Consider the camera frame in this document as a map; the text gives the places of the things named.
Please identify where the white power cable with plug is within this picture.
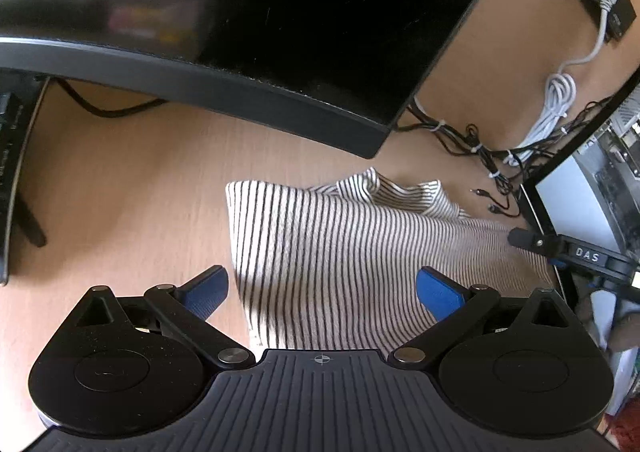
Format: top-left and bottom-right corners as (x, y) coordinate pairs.
(502, 0), (622, 169)

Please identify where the black curved computer monitor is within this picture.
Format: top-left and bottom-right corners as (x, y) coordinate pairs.
(1, 0), (477, 159)

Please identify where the black mechanical keyboard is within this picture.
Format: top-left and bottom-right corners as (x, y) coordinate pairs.
(0, 70), (49, 287)

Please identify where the black cable bundle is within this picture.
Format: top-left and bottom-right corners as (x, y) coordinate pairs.
(394, 96), (612, 219)

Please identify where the beige striped knit garment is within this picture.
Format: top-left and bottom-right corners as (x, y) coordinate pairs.
(226, 169), (554, 354)

